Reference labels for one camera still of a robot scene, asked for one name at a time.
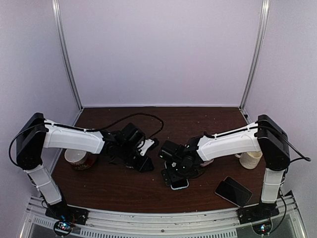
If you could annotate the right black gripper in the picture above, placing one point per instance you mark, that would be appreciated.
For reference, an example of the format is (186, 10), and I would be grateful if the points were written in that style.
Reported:
(168, 171)

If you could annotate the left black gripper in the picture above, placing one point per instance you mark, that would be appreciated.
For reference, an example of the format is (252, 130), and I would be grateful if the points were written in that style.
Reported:
(142, 166)

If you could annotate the light blue phone case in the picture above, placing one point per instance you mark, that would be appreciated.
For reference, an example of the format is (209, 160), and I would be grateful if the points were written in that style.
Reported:
(179, 184)

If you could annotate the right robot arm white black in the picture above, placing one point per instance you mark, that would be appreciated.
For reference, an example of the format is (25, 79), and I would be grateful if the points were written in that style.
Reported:
(264, 136)

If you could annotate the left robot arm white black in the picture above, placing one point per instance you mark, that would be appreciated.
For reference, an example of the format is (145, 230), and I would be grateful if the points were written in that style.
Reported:
(129, 144)

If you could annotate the pink phone case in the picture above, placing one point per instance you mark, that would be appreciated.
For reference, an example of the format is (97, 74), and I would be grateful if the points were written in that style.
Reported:
(206, 163)

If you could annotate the dark smartphone lower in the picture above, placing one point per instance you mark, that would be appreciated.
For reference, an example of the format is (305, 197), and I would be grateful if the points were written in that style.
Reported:
(247, 193)

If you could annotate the red floral saucer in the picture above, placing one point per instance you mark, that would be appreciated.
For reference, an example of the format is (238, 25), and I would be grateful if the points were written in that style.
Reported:
(90, 160)

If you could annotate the pink edged smartphone bottom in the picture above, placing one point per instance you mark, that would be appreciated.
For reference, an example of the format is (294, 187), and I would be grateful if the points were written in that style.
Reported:
(230, 193)

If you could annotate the cream ribbed mug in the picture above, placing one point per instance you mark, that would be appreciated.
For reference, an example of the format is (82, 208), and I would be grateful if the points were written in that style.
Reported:
(249, 160)

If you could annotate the white bowl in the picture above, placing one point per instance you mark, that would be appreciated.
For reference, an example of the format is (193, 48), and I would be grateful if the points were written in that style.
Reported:
(74, 156)

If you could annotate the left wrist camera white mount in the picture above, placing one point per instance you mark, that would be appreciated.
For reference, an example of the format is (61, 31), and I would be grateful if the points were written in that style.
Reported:
(147, 145)

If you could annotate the front aluminium rail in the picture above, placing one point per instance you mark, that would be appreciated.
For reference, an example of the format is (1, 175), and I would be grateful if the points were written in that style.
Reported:
(222, 223)

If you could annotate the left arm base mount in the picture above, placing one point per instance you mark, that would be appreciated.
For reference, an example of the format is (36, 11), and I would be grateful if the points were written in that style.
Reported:
(67, 217)

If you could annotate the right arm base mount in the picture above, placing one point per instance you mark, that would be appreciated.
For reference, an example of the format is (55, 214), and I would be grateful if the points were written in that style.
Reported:
(259, 216)

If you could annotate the left aluminium frame post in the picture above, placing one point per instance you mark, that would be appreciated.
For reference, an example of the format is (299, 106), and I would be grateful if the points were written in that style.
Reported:
(65, 55)

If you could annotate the aluminium frame post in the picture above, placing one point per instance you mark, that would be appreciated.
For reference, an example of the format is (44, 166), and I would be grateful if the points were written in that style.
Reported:
(65, 55)
(264, 15)

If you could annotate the right aluminium frame post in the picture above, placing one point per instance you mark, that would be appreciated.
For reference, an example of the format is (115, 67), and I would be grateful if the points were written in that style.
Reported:
(264, 15)

